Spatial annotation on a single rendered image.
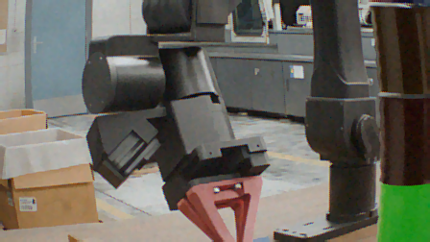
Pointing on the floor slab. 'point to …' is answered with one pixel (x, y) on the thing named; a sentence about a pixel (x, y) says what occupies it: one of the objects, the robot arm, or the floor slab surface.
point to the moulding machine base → (274, 74)
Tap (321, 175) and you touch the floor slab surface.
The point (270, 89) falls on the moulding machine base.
